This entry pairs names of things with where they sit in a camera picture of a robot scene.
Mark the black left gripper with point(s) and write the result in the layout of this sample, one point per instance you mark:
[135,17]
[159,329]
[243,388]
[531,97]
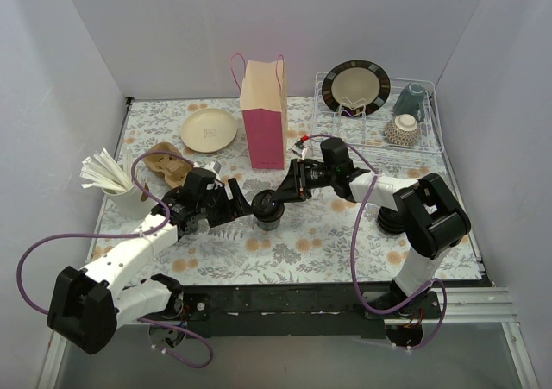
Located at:
[229,205]

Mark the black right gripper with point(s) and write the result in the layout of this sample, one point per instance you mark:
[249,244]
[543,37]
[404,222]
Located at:
[299,180]

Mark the black plastic cup lid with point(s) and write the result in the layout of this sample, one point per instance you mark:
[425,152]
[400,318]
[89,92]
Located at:
[265,208]

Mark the black printed coffee cup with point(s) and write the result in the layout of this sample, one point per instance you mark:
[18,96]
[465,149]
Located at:
[268,223]

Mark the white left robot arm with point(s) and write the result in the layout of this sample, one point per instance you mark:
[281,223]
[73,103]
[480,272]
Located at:
[89,304]

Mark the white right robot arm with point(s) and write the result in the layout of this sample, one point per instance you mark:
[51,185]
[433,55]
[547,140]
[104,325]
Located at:
[432,218]

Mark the brown cardboard cup carrier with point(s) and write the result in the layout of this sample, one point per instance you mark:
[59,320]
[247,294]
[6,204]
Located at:
[164,165]

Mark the cream round plate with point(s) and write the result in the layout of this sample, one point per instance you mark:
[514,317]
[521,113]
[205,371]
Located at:
[208,130]

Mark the pink paper gift bag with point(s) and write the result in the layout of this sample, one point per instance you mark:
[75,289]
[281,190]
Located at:
[263,103]

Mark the stack of black lids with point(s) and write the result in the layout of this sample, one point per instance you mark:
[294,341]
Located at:
[390,221]

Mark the white straw holder cup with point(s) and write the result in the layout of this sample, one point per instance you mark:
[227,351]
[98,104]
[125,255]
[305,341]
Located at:
[131,202]

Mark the dark rimmed dinner plate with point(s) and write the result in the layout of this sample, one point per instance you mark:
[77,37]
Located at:
[356,88]

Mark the patterned ceramic bowl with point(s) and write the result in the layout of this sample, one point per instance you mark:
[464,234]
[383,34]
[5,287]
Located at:
[402,130]

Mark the grey blue mug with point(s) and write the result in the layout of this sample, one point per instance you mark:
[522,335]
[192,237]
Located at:
[410,100]

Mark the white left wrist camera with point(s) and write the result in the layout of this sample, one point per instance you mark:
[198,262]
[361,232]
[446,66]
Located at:
[215,167]

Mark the black table edge rail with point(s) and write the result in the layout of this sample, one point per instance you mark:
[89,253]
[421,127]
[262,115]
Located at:
[327,309]

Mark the white wire dish rack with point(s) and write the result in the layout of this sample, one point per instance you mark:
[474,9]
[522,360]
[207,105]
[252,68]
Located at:
[368,130]

